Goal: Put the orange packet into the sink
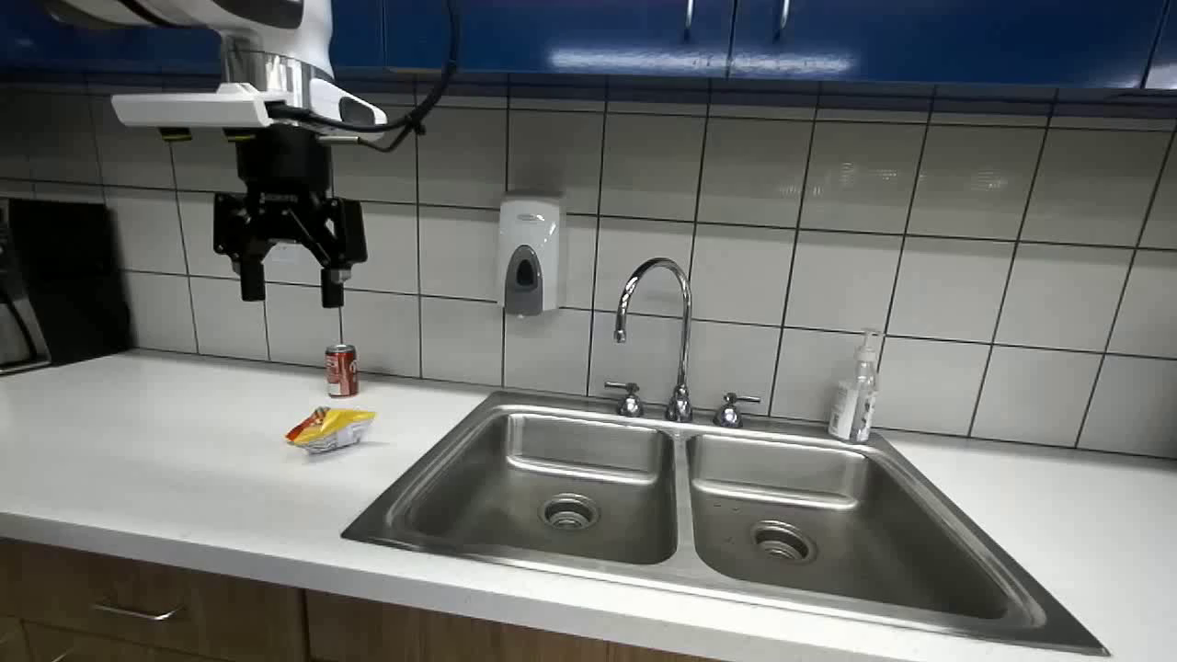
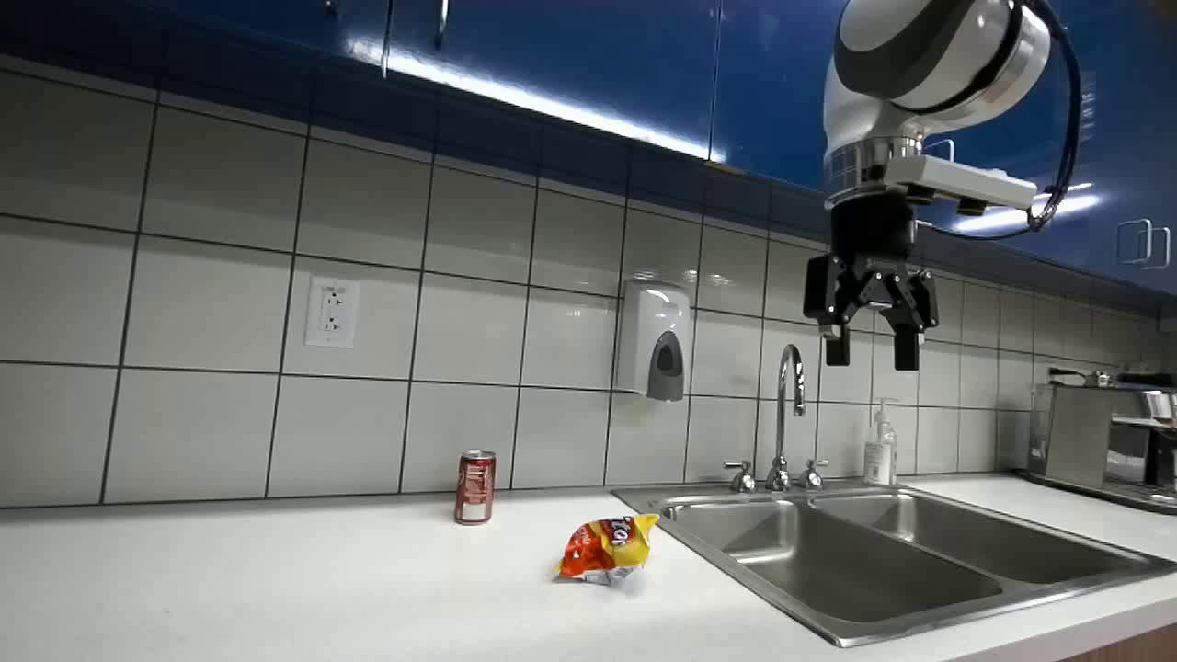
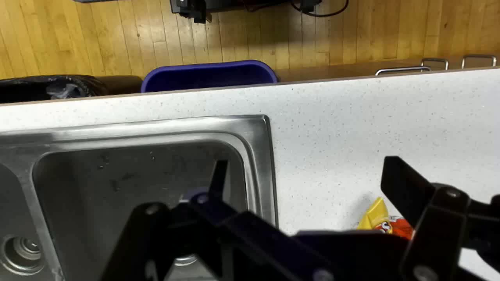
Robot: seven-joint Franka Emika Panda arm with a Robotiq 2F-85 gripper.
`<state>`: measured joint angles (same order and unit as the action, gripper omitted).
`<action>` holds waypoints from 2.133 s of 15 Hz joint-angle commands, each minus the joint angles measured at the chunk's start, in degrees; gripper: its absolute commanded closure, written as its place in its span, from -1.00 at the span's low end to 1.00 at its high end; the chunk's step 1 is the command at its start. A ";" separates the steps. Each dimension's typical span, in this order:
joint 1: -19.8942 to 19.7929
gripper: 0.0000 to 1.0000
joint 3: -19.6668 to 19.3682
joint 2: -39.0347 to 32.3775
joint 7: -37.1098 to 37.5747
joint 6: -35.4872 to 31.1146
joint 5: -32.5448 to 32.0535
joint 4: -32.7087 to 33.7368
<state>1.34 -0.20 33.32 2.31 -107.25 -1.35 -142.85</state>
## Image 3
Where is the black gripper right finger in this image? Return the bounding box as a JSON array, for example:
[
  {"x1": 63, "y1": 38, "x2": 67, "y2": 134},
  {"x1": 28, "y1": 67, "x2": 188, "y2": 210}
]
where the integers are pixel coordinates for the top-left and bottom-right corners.
[{"x1": 380, "y1": 154, "x2": 500, "y2": 281}]

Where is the black equipment base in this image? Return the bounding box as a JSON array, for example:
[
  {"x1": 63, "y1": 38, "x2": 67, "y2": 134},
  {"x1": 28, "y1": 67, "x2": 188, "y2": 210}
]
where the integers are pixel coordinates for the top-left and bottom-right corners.
[{"x1": 170, "y1": 0, "x2": 325, "y2": 24}]

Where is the blue plastic bin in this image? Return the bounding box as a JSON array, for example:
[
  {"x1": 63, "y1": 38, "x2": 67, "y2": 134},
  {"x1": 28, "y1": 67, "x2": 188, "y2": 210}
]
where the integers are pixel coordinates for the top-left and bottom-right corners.
[{"x1": 139, "y1": 59, "x2": 280, "y2": 93}]

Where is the metal drawer handle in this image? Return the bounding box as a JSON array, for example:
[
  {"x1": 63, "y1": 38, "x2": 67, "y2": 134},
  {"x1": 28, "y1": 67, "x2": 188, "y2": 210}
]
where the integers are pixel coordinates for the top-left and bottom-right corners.
[
  {"x1": 459, "y1": 53, "x2": 498, "y2": 68},
  {"x1": 420, "y1": 57, "x2": 450, "y2": 71},
  {"x1": 373, "y1": 63, "x2": 433, "y2": 77}
]

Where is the black bag lined bin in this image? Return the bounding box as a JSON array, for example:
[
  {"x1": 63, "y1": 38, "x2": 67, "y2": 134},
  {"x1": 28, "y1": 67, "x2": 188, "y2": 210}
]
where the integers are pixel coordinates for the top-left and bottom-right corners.
[{"x1": 0, "y1": 73, "x2": 145, "y2": 104}]

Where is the stainless steel double sink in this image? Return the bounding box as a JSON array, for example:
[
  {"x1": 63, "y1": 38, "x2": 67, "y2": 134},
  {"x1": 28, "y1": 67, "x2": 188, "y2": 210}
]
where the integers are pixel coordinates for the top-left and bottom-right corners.
[{"x1": 0, "y1": 113, "x2": 278, "y2": 281}]

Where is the orange yellow snack packet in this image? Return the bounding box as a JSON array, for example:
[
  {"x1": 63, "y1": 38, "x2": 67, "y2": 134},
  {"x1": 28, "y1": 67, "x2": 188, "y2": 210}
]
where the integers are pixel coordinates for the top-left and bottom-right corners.
[{"x1": 358, "y1": 195, "x2": 419, "y2": 241}]

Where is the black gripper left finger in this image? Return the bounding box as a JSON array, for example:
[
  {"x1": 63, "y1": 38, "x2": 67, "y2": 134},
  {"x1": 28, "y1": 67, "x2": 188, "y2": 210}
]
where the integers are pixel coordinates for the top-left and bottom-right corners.
[{"x1": 100, "y1": 159, "x2": 334, "y2": 281}]

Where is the black floor cable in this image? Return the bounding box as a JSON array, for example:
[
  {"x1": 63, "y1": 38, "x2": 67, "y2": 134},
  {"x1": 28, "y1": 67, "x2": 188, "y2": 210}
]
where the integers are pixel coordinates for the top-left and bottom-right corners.
[{"x1": 288, "y1": 0, "x2": 350, "y2": 18}]

